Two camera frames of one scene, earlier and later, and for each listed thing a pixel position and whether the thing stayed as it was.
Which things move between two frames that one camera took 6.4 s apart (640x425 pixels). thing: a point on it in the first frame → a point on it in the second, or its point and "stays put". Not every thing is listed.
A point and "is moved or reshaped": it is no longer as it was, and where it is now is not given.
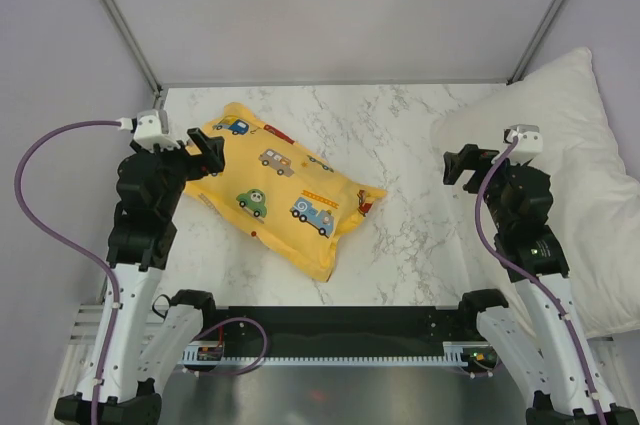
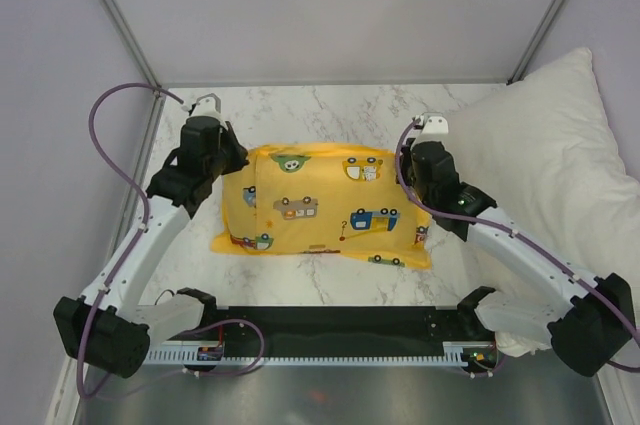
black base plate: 338,331 stays put
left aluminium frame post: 118,16 stays put
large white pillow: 595,190 stays put
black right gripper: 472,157 → 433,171
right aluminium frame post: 549,14 stays put
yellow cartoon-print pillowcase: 289,198 is moved or reshaped
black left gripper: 210,147 → 240,153
